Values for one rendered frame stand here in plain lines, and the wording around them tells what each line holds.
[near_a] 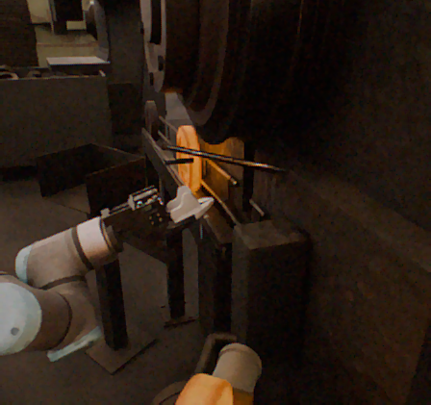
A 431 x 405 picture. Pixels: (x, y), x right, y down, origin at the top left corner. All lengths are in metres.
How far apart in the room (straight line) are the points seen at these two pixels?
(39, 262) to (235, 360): 0.40
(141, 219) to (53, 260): 0.17
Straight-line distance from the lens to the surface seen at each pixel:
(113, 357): 1.53
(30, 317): 0.61
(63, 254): 0.75
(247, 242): 0.56
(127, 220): 0.75
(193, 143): 1.03
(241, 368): 0.53
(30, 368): 1.60
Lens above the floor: 1.08
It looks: 24 degrees down
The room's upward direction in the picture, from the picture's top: straight up
